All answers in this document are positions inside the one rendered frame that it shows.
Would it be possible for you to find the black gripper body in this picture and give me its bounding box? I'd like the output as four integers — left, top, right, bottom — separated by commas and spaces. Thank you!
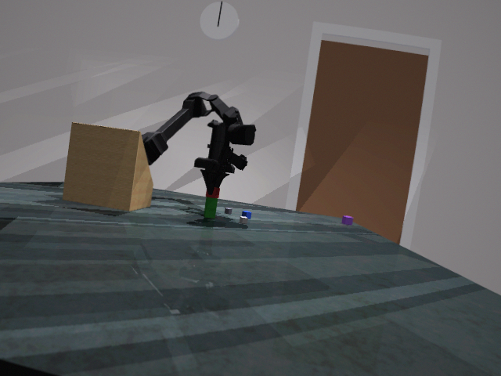
194, 141, 235, 173

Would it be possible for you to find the small purple block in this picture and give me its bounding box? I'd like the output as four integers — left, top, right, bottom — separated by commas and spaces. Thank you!
342, 216, 353, 225

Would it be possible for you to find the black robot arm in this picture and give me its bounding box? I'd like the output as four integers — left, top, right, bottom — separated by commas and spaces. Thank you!
142, 92, 256, 171

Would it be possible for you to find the green block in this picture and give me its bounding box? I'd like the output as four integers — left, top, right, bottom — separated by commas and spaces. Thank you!
205, 197, 218, 208
204, 207, 216, 219

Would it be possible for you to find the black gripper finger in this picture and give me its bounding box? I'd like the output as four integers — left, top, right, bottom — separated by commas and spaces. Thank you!
200, 169, 222, 195
214, 173, 229, 188

